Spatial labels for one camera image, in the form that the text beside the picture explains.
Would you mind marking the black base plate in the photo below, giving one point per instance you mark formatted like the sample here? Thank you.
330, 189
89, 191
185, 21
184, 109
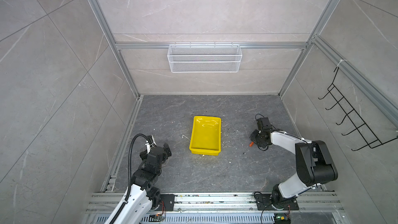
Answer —
268, 202
167, 201

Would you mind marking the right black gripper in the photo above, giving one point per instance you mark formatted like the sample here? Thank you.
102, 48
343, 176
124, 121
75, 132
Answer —
252, 137

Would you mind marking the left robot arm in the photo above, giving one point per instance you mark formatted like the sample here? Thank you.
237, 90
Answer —
141, 195

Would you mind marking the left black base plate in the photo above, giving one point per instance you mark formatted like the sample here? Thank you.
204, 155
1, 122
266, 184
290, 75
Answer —
167, 201

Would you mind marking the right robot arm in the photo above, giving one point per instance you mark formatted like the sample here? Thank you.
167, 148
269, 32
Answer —
314, 163

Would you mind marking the aluminium mounting rail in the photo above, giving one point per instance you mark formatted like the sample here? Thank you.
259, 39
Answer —
223, 202

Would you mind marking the yellow plastic bin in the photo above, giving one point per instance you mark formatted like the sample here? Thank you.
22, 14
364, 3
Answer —
206, 136

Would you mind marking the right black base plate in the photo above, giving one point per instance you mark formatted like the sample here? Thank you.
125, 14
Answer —
268, 202

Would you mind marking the black wire hook rack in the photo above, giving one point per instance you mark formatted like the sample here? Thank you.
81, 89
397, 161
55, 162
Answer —
352, 116

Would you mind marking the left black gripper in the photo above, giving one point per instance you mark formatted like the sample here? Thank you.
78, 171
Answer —
168, 152

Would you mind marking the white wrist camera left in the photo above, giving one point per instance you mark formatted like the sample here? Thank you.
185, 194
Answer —
150, 142

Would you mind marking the white wire mesh basket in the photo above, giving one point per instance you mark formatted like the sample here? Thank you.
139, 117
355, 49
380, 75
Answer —
214, 58

